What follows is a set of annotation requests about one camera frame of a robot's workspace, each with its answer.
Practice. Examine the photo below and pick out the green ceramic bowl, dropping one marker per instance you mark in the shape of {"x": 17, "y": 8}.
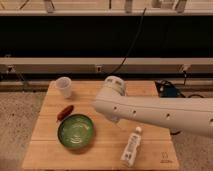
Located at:
{"x": 76, "y": 131}

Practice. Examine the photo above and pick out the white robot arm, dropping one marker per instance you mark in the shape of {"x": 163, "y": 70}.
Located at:
{"x": 194, "y": 115}

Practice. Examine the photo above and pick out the clear plastic cup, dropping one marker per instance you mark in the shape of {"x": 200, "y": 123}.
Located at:
{"x": 63, "y": 85}

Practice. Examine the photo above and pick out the brown sausage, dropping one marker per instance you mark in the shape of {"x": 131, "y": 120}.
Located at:
{"x": 65, "y": 112}

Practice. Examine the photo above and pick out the blue black device on floor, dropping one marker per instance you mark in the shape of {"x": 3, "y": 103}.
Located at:
{"x": 167, "y": 90}

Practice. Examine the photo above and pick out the white plastic bottle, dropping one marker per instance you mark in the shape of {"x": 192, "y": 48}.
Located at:
{"x": 130, "y": 151}

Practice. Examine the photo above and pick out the white wall outlet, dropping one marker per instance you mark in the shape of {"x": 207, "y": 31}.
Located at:
{"x": 99, "y": 69}

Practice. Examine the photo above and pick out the right wall outlet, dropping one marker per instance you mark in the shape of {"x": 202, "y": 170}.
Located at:
{"x": 184, "y": 67}

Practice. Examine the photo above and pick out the left wall outlet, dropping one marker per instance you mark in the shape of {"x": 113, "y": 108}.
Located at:
{"x": 10, "y": 69}

